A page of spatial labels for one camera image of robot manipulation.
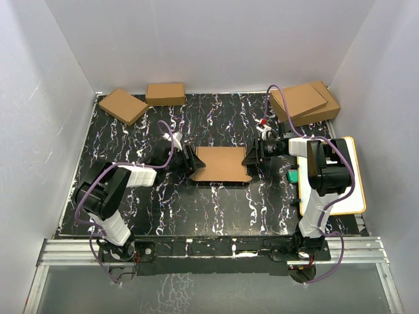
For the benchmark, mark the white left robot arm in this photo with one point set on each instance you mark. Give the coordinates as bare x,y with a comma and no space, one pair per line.
100,193

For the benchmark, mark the green eraser block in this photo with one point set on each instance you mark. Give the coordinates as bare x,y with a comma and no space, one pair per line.
293,176

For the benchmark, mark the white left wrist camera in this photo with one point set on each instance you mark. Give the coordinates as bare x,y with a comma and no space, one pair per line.
176,138

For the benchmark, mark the small cardboard box top right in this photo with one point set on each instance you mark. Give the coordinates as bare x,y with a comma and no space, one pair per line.
301,100

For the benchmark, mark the large cardboard box bottom right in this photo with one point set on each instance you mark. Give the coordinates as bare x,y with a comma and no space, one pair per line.
329,112

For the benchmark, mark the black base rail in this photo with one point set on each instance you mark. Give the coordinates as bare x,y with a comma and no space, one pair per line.
273,255

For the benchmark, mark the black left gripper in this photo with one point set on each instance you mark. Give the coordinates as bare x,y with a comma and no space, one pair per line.
192,164

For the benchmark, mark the white board with yellow rim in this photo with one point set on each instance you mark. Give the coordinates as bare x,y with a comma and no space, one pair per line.
327,171

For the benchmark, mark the aluminium frame rail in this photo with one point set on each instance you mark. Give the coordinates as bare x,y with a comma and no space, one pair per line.
363,282

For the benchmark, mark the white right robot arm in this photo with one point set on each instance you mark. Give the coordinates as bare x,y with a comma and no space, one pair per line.
309,235

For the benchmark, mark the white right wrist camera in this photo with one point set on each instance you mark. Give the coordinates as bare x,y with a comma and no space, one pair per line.
264,129

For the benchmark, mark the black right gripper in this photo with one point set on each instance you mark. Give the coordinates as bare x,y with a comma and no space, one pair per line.
252,157

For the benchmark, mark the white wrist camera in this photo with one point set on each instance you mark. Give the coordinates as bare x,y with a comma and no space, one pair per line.
264,129
176,138

